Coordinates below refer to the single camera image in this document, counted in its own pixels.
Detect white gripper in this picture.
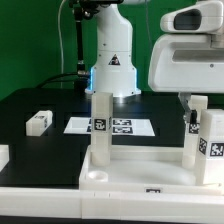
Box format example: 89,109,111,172
148,34,224,124

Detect white desk top tray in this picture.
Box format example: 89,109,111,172
79,145,224,196

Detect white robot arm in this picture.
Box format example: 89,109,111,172
84,0,224,121

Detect marker sheet with tags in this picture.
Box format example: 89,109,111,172
64,117,155,136

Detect white front fence bar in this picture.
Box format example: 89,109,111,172
0,187,224,224

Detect white left fence piece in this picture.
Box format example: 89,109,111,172
0,145,9,172

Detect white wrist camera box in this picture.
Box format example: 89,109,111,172
160,0,224,34

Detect black camera stand pole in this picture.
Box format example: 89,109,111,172
69,0,98,89

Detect white cable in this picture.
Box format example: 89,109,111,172
57,0,68,90

